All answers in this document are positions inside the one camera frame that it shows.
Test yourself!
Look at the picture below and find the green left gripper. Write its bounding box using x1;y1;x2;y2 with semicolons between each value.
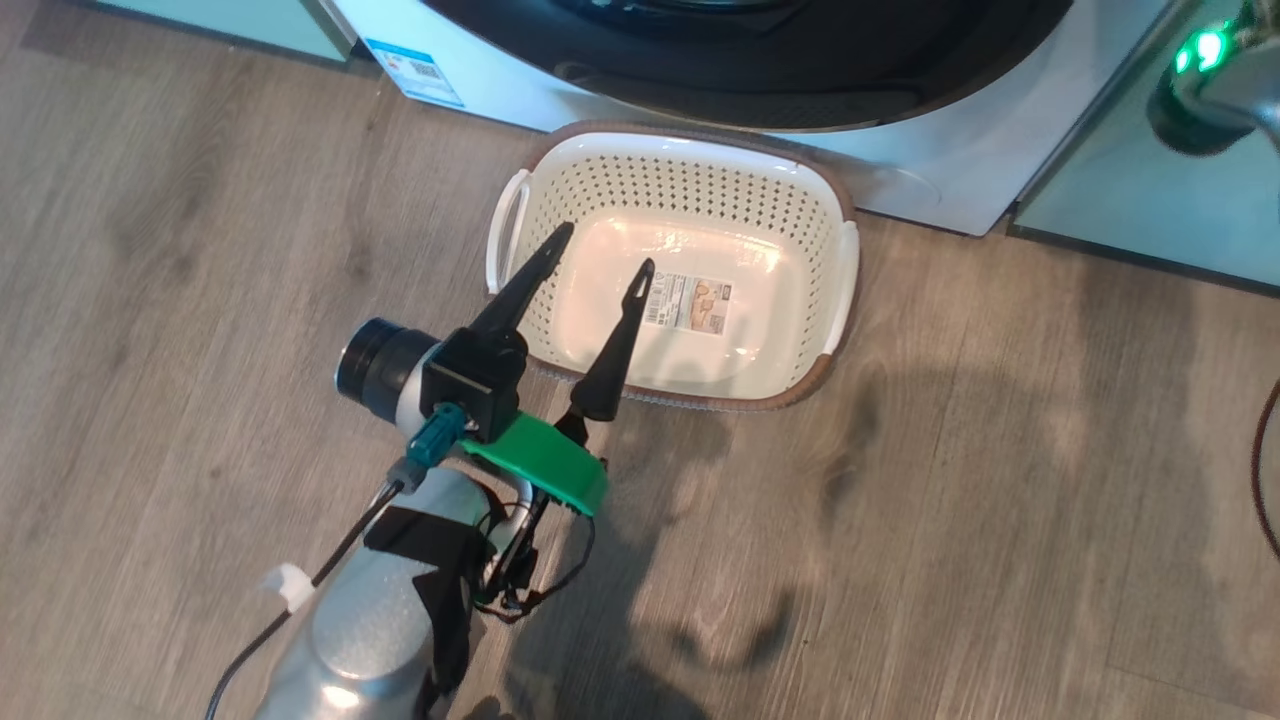
460;221;657;518

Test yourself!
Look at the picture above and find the dark round washing machine door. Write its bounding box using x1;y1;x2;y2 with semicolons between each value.
420;0;1076;133

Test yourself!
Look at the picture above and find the printed basket label sticker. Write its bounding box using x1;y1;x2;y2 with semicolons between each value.
643;272;734;333

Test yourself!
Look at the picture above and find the white perforated laundry basket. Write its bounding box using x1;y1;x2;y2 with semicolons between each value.
485;122;861;411

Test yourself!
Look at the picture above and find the white front-load washing machine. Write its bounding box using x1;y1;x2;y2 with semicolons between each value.
330;0;1176;238

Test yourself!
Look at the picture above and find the pale green cabinet door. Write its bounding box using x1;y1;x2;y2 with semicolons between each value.
1008;0;1280;293
95;0;358;64

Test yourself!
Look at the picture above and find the blue energy label sticker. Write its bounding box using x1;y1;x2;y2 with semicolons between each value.
362;38;466;109

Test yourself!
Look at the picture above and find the round white filter cover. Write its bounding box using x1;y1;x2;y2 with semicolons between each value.
872;165;946;211

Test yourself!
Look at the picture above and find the teal cable connector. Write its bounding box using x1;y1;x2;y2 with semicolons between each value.
388;402;469;493

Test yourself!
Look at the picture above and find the thin black wire bundle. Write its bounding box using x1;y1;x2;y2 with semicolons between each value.
475;488;599;624

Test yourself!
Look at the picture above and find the black camera cable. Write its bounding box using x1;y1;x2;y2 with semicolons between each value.
205;478;406;720

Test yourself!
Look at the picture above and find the white cable clip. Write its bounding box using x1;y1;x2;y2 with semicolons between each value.
262;563;317;613

